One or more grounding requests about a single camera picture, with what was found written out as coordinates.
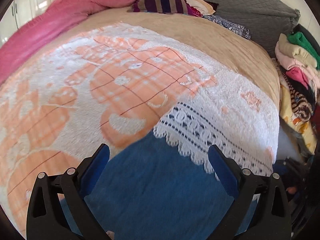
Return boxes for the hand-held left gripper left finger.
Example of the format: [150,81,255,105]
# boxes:
[26,144,110,240]

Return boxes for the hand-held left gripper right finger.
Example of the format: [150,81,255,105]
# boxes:
[208,144,292,240]

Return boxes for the blue denim pants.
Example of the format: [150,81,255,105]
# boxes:
[59,102,274,240]

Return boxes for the peach and white printed blanket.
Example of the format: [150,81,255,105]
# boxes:
[0,21,280,198]

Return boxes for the pile of folded clothes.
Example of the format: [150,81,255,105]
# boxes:
[271,24,320,157]

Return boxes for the beige bed sheet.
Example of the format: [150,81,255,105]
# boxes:
[82,11,280,110]

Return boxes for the blue patterned cloth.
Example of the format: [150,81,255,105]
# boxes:
[203,14,251,41]

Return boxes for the pink quilt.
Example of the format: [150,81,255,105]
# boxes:
[0,0,139,85]

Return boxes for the cream folded cloth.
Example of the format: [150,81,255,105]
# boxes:
[185,0,219,18]

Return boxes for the white wardrobe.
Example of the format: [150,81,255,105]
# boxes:
[0,0,75,44]

